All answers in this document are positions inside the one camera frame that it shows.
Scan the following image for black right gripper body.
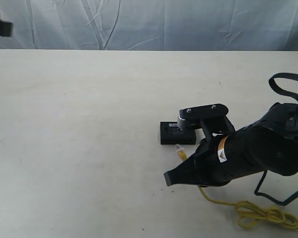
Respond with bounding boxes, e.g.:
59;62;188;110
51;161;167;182
192;123;266;188

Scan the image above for black network switch box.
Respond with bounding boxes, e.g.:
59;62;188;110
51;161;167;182
160;121;196;145

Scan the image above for yellow ethernet cable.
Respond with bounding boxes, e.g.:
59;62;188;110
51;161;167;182
173;143;298;229

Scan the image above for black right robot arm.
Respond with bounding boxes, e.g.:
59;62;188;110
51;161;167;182
164;103;298;187

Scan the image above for grey backdrop cloth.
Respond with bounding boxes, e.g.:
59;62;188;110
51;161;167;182
0;0;298;51

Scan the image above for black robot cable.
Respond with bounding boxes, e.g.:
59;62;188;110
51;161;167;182
253;72;298;206

